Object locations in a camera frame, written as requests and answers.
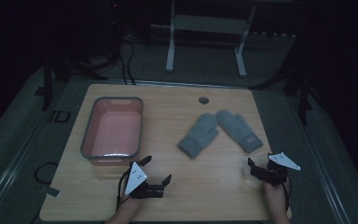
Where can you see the person's right hand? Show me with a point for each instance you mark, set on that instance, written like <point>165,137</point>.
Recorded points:
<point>274,199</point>

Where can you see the plain grey mitten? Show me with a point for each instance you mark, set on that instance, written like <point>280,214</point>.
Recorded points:
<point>199,135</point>

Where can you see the pink basin with grey rim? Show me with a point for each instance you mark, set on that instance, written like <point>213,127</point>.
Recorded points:
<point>113,130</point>

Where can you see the power strip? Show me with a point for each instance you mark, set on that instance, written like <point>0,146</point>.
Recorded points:
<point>273,34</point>

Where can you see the grey mitten with label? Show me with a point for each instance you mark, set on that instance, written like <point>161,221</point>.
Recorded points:
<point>239,129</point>

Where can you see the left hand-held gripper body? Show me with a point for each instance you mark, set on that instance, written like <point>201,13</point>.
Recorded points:
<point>135,179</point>

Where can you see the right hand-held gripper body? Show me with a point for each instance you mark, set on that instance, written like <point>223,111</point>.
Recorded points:
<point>283,161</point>

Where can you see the black stand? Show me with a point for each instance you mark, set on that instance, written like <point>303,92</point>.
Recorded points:
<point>48,79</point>
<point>301,93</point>

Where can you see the grey table grommet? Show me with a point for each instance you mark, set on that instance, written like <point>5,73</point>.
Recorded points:
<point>203,100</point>

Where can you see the person's left hand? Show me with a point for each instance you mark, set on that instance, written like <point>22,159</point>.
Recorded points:
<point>128,205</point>

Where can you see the grey tape piece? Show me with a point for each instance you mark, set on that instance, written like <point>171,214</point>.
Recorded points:
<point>50,191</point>

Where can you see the white metal desk frame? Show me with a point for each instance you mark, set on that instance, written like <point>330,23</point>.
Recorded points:
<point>205,24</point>

